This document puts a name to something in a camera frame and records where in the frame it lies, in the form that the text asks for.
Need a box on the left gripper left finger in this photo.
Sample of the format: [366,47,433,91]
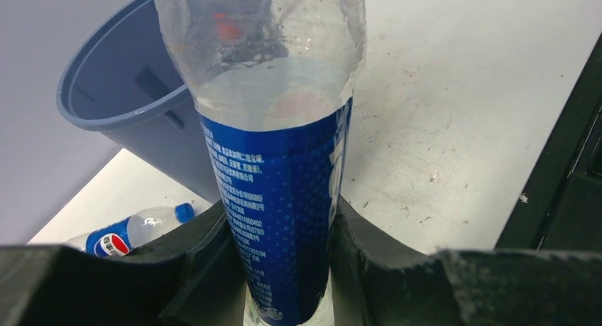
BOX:
[1,203,246,325]

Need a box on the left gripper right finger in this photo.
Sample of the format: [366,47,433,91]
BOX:
[331,198,601,325]

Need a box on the blue plastic bin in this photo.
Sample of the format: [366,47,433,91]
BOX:
[56,0,220,202]

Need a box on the pepsi bottle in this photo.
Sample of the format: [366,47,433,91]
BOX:
[154,0,367,325]
[65,202,196,258]

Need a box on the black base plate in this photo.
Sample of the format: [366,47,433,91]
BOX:
[494,38,601,249]

